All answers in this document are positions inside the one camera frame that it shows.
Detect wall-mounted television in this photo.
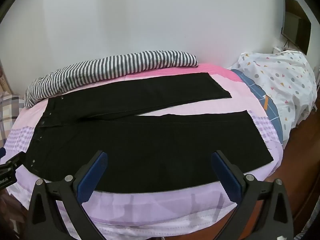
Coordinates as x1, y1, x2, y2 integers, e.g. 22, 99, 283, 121
281, 0, 312, 55

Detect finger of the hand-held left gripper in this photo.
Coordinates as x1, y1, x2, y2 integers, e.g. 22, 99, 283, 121
0, 147, 26, 167

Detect blue plaid cloth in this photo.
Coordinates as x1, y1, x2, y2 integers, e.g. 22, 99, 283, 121
231, 69, 284, 146

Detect grey white striped blanket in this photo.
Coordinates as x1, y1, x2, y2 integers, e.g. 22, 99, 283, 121
24, 50, 199, 107

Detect white dotted quilt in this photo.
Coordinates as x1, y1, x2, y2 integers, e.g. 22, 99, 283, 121
226, 51, 317, 133

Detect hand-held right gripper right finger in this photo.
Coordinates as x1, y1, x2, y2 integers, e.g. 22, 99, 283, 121
211, 150, 294, 240

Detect pink lilac bedsheet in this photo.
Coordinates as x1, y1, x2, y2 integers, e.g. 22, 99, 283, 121
5, 64, 284, 240

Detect black pants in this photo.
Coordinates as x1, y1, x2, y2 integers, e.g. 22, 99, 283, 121
25, 72, 273, 194

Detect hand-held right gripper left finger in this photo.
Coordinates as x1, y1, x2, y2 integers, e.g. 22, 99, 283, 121
25, 150, 108, 240

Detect beige plaid pillow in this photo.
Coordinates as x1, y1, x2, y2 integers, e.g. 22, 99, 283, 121
0, 92, 27, 143

